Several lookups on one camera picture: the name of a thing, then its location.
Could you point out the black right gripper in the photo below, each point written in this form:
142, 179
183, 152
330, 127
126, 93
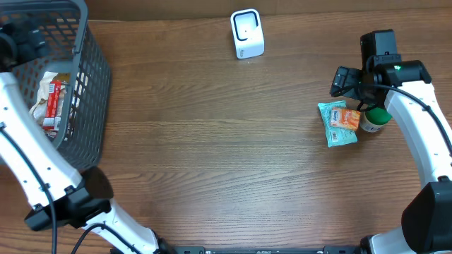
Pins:
347, 87

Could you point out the small orange box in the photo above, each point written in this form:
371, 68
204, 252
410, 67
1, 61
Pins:
345, 118

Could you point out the green lid jar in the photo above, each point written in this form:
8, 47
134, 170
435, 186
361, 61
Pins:
374, 120

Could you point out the teal white tissue pack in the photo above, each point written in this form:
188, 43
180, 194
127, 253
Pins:
335, 136

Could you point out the white snack wrapper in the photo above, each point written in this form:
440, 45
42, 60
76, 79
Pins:
38, 110

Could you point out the red snack bar box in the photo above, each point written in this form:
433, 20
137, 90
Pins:
51, 120

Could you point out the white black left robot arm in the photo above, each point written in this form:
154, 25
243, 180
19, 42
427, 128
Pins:
57, 192

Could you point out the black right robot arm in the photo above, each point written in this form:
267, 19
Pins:
406, 92

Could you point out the white barcode scanner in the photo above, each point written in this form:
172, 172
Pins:
247, 32

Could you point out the grey plastic basket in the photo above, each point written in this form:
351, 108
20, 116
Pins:
72, 50

